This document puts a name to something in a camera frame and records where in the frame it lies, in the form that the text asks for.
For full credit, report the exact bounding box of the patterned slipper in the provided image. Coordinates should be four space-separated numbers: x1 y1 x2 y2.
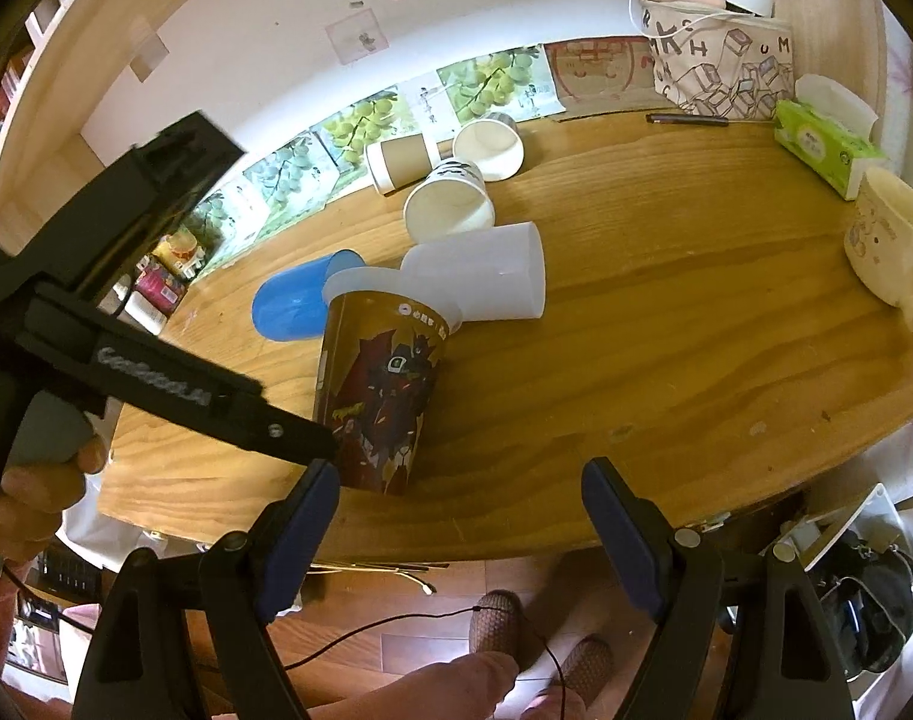
553 636 615 707
467 591 523 672

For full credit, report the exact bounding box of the white black-print paper cup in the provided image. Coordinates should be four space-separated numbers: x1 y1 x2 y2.
403 157 496 242

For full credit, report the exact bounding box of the brown printed paper cup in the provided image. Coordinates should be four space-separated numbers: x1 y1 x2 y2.
312 266 465 496

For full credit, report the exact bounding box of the printed canvas tote bag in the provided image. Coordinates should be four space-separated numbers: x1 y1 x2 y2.
636 4 795 121

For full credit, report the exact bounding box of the thin black cable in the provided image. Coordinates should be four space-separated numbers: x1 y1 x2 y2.
283 604 570 692

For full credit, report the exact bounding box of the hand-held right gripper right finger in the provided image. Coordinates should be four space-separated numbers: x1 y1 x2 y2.
582 457 857 720

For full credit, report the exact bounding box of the black bag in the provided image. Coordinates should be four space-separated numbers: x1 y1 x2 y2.
809 532 913 677

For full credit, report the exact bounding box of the pink small box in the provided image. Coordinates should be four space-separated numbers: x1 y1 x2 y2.
133 262 188 316

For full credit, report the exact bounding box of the cream footed ceramic mug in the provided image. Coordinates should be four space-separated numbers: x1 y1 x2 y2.
844 167 913 341

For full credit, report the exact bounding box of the green tissue pack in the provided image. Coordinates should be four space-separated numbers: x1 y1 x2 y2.
773 75 888 200

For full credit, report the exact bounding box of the blue plastic cup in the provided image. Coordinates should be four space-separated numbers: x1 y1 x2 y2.
251 249 367 342

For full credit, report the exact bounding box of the frosted translucent plastic cup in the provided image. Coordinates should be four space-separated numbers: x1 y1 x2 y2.
401 221 547 323

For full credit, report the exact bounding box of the red drawing poster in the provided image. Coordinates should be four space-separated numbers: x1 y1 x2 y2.
544 36 660 110

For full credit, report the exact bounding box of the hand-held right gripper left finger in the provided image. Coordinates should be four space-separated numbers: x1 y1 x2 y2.
72 457 342 720

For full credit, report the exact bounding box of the yellow small toy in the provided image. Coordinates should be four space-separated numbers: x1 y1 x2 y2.
152 231 202 271

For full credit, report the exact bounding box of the person's leg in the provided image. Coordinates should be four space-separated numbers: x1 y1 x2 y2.
306 649 519 720

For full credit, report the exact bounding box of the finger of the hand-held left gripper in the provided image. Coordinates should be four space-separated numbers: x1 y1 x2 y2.
223 388 342 461

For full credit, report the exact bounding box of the brown sleeved paper cup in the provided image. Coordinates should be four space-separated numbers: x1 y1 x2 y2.
366 136 444 197

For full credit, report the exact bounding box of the grape picture poster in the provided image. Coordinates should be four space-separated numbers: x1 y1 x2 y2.
184 191 264 265
242 141 331 220
436 45 564 122
306 90 429 166

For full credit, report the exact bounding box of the person's left hand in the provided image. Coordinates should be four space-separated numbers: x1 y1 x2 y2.
0 435 109 565

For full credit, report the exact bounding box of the plain white paper cup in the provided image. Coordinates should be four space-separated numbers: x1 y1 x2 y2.
452 118 525 181

